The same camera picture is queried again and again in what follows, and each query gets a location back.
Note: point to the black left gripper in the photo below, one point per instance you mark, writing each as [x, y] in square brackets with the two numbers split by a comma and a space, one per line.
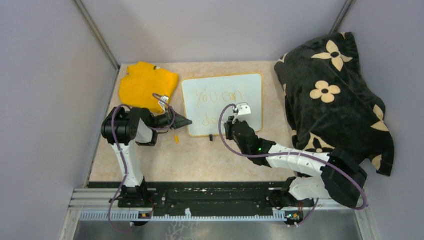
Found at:
[180, 121]

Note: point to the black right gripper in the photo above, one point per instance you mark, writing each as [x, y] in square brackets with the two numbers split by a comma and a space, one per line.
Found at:
[229, 125]

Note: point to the yellow framed whiteboard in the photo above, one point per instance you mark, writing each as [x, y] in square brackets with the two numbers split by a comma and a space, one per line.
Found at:
[205, 98]

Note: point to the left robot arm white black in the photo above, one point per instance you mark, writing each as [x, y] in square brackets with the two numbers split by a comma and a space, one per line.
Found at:
[125, 130]

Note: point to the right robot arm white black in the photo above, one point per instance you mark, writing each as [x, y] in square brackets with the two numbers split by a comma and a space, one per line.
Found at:
[335, 175]

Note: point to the yellow folded cloth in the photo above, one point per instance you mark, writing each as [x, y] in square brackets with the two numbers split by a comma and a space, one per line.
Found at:
[143, 80]

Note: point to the black floral blanket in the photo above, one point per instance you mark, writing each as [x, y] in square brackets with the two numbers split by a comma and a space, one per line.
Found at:
[328, 104]

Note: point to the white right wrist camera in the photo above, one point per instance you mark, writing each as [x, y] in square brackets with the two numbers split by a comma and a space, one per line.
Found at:
[241, 112]

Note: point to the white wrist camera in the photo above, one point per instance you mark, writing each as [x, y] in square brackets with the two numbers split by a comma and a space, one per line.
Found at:
[241, 112]
[163, 102]

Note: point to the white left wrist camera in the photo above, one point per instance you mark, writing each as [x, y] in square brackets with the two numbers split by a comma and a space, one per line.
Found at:
[163, 102]

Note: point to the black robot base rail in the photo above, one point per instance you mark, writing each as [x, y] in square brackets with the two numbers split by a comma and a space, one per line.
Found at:
[208, 201]

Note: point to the left corner metal post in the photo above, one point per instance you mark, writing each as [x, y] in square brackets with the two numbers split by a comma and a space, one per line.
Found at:
[93, 28]

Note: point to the corner metal post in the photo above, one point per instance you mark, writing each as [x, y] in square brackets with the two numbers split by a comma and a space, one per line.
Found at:
[342, 15]
[93, 28]

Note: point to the right corner metal post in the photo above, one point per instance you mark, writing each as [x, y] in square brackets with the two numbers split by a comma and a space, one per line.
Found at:
[342, 15]

